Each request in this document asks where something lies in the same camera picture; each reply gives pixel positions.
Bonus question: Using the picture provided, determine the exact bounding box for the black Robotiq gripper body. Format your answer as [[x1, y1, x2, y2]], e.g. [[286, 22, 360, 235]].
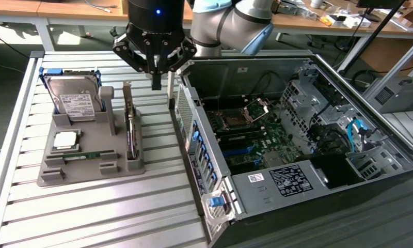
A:
[[125, 0, 186, 57]]

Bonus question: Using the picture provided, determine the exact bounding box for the graphics card with metal bracket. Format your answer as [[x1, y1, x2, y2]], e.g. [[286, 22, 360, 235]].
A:
[[121, 81, 140, 160]]

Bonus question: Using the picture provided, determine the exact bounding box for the open PC case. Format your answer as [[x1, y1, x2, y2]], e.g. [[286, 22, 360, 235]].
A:
[[166, 53, 413, 246]]

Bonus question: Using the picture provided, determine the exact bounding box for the hard disk in blue caddy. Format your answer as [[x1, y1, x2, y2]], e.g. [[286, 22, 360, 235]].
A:
[[38, 67, 106, 122]]

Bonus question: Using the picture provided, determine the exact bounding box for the CPU socket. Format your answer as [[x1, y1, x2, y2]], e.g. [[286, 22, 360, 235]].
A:
[[218, 108, 254, 130]]

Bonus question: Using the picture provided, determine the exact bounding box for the metal socket cover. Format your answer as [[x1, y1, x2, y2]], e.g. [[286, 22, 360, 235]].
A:
[[242, 97, 272, 122]]

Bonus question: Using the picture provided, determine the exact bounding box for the grey parts rack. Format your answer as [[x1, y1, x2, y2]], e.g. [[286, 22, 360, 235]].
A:
[[36, 86, 148, 187]]

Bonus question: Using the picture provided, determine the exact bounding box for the RAM stick with white label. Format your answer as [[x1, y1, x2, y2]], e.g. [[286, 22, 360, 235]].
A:
[[222, 133, 262, 143]]

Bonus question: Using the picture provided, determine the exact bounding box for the silver CPU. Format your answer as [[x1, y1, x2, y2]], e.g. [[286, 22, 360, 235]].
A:
[[52, 131, 81, 150]]

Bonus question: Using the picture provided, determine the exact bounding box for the perforated metal disk bay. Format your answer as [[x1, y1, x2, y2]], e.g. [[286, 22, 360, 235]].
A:
[[280, 79, 334, 125]]

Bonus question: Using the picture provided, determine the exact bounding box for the wooden desk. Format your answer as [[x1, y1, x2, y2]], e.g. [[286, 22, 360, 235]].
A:
[[0, 0, 413, 52]]

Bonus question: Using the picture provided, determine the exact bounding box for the green RAM stick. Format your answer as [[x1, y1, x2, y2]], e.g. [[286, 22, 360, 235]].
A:
[[61, 151, 102, 160]]

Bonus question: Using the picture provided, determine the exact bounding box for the blue expansion slot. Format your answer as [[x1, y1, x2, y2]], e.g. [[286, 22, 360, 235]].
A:
[[222, 147, 258, 157]]

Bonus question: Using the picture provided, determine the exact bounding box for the green Dell motherboard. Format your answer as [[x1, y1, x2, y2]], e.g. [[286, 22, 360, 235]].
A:
[[204, 107, 305, 176]]

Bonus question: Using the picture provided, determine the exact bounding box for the white black yellow device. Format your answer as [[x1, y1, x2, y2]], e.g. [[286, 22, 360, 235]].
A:
[[320, 14, 348, 27]]

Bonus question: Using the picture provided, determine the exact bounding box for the silver chipset heatsink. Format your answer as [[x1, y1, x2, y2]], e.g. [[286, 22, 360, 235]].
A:
[[262, 151, 285, 167]]

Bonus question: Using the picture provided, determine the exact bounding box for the small white box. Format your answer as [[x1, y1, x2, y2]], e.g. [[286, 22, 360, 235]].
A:
[[344, 15, 373, 28]]

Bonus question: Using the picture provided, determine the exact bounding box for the black tripod pole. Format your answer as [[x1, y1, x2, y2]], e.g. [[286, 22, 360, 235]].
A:
[[337, 0, 409, 77]]

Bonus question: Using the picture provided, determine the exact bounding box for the silver power supply unit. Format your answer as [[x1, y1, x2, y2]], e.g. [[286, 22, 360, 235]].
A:
[[228, 159, 332, 215]]

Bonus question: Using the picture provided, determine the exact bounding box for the black monitor stand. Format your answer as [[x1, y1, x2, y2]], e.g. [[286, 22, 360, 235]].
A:
[[356, 0, 405, 23]]

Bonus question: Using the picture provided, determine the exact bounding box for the clear card retainer blue tab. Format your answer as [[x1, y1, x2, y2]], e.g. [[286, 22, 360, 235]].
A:
[[200, 190, 236, 226]]

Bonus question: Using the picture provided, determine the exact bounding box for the grey computer tower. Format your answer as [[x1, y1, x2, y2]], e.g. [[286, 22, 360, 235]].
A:
[[362, 77, 413, 114]]

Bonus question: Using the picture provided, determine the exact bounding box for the grey disk bay carrier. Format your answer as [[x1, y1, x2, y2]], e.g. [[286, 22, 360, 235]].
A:
[[344, 144, 402, 181]]

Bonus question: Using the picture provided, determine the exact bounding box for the blue SATA wire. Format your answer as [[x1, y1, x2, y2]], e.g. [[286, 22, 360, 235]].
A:
[[345, 116, 369, 156]]

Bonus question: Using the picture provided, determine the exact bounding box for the aluminium profile frame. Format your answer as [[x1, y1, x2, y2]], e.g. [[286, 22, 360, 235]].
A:
[[378, 43, 413, 86]]

